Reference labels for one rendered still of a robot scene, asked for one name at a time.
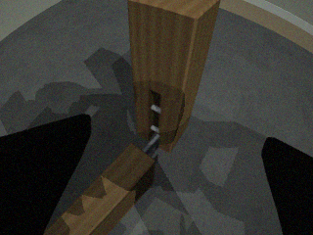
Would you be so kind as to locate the wooden side rail with metal hooks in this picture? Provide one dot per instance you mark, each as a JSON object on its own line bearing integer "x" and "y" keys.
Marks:
{"x": 107, "y": 200}

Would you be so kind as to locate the brown wooden post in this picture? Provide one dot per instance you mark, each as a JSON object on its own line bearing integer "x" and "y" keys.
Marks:
{"x": 169, "y": 40}

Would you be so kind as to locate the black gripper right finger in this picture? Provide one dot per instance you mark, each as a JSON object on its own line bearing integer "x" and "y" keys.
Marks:
{"x": 290, "y": 176}

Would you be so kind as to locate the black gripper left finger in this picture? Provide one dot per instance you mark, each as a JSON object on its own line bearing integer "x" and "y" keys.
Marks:
{"x": 35, "y": 166}

